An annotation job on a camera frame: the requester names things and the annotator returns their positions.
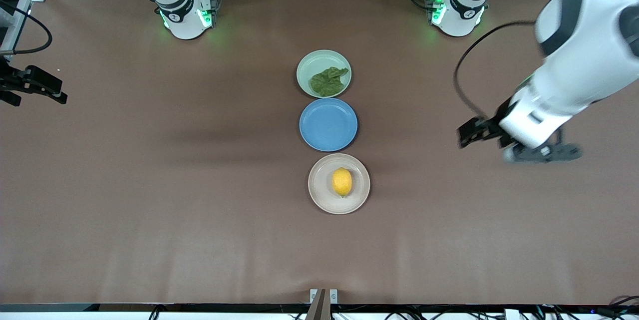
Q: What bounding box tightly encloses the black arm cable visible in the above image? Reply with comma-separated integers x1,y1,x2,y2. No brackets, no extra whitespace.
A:
453,20,537,120
0,0,53,56

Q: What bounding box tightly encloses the brown table cover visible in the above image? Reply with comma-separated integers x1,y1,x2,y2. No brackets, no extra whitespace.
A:
0,0,639,306

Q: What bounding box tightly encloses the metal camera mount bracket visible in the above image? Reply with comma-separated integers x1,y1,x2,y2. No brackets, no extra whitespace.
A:
310,289,338,320

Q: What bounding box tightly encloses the light green plate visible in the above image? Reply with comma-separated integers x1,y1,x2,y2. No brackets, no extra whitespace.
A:
296,49,352,98

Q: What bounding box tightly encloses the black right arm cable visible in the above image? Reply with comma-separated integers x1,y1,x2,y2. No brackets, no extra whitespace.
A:
0,0,53,56

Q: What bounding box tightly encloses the blue plate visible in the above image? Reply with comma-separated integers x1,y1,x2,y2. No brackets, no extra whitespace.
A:
299,98,358,152

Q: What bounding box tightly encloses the grey metal side structure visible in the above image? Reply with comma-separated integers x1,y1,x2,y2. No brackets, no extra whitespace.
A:
0,0,33,61

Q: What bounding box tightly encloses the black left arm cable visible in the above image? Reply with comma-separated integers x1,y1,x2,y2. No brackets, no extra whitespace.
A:
453,20,537,120

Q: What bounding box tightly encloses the beige plate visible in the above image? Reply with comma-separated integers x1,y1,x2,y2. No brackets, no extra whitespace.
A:
308,153,371,215

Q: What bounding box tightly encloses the green lettuce leaf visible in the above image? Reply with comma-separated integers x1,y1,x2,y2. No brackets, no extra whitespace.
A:
309,66,349,97

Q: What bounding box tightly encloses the yellow lemon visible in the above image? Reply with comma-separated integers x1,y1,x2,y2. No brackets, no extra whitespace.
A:
332,167,353,198

